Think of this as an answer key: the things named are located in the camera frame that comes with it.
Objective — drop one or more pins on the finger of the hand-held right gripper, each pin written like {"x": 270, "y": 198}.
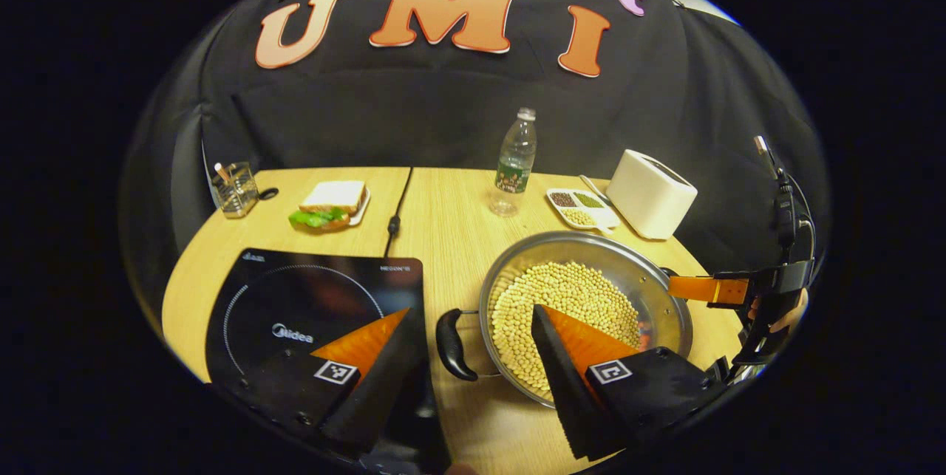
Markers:
{"x": 698, "y": 289}

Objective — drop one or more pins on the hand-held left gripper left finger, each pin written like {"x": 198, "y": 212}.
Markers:
{"x": 384, "y": 386}

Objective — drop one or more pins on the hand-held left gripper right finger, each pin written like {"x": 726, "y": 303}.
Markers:
{"x": 565, "y": 386}

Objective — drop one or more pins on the black induction cooktop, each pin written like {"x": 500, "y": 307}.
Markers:
{"x": 310, "y": 290}

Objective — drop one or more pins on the pile of soybeans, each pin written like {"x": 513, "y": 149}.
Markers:
{"x": 562, "y": 298}

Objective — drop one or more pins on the white toaster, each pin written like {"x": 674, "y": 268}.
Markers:
{"x": 650, "y": 198}

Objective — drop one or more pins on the white divided snack tray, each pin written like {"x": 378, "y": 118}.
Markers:
{"x": 580, "y": 207}

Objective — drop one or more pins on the white spoon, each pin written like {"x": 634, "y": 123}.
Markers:
{"x": 591, "y": 185}

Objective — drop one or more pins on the small white plate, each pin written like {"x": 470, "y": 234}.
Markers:
{"x": 361, "y": 207}

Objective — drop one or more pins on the sandwich with lettuce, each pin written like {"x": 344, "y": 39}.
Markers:
{"x": 329, "y": 202}

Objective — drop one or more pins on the clear water bottle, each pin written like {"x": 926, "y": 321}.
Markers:
{"x": 515, "y": 165}

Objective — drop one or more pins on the small black object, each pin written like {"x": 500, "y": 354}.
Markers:
{"x": 267, "y": 193}

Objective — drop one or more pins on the clear glass jar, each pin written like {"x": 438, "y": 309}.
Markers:
{"x": 236, "y": 194}

